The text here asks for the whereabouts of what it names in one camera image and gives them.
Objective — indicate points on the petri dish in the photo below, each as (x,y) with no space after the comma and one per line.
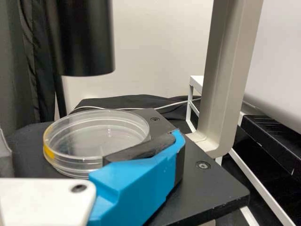
(94,136)

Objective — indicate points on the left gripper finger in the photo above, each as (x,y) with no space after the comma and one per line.
(141,179)

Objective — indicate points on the cream microscope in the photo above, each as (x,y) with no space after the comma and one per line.
(211,183)

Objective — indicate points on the white box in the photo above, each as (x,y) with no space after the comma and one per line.
(282,70)

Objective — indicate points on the black platform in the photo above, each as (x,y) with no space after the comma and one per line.
(270,141)

